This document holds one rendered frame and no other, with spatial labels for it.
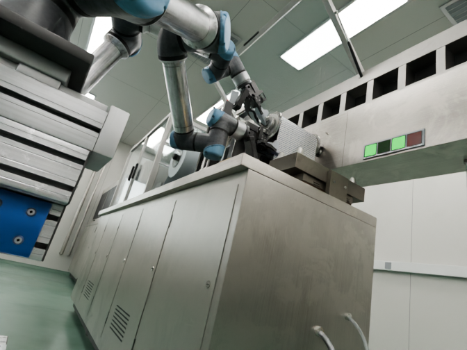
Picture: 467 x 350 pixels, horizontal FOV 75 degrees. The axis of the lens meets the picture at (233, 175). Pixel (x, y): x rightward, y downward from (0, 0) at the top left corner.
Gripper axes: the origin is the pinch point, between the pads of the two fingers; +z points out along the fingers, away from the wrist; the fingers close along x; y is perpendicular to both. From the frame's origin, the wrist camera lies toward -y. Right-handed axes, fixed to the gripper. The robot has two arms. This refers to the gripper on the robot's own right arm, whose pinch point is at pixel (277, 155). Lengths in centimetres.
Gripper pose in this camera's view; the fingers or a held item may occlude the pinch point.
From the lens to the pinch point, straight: 133.0
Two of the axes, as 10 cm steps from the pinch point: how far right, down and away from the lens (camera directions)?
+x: -5.4, 1.7, 8.3
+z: 8.1, 3.6, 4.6
